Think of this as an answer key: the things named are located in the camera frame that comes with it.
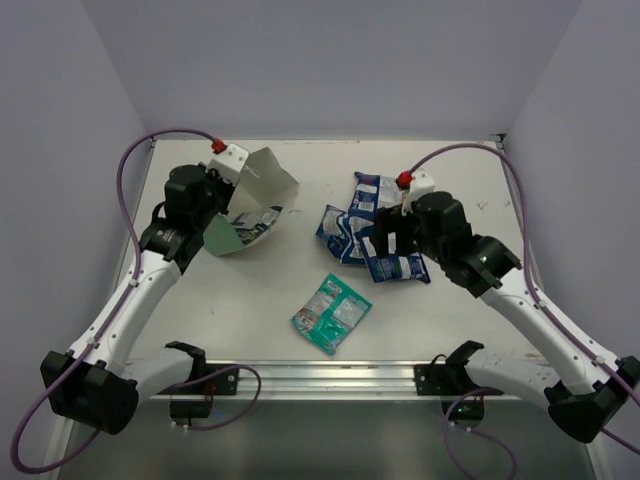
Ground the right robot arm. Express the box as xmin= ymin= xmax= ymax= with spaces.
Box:
xmin=372 ymin=192 xmax=639 ymax=444

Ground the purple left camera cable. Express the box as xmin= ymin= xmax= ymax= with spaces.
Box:
xmin=9 ymin=128 xmax=225 ymax=474

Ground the blue white snack packet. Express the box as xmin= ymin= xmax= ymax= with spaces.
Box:
xmin=348 ymin=172 xmax=402 ymax=221
xmin=315 ymin=205 xmax=373 ymax=266

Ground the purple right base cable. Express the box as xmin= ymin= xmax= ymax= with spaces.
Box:
xmin=439 ymin=387 xmax=519 ymax=480

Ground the purple camera cable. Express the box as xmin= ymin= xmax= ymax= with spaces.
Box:
xmin=9 ymin=128 xmax=225 ymax=474
xmin=396 ymin=143 xmax=640 ymax=451

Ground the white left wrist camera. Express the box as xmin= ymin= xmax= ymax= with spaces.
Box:
xmin=207 ymin=140 xmax=250 ymax=186

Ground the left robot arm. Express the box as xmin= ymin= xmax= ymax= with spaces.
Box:
xmin=40 ymin=164 xmax=239 ymax=435

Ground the dark blue snack packet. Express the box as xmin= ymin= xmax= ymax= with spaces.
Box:
xmin=355 ymin=227 xmax=431 ymax=284

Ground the black base bracket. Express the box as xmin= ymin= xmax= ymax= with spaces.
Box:
xmin=413 ymin=363 xmax=504 ymax=397
xmin=195 ymin=368 xmax=239 ymax=398

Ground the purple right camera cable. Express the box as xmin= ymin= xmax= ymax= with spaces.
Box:
xmin=396 ymin=143 xmax=640 ymax=451

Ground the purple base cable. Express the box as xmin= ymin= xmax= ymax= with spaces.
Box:
xmin=439 ymin=387 xmax=519 ymax=480
xmin=169 ymin=364 xmax=263 ymax=434

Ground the black left base bracket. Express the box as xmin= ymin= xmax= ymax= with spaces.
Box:
xmin=195 ymin=368 xmax=239 ymax=398

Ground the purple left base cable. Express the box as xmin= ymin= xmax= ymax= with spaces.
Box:
xmin=169 ymin=364 xmax=263 ymax=434

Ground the black right base bracket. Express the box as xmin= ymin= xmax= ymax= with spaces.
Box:
xmin=413 ymin=363 xmax=504 ymax=397

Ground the green snack packet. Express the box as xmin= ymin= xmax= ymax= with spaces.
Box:
xmin=291 ymin=274 xmax=372 ymax=356

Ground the green paper gift bag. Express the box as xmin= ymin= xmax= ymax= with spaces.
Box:
xmin=204 ymin=147 xmax=299 ymax=257

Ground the aluminium mounting rail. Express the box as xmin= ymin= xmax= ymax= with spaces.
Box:
xmin=123 ymin=354 xmax=558 ymax=405

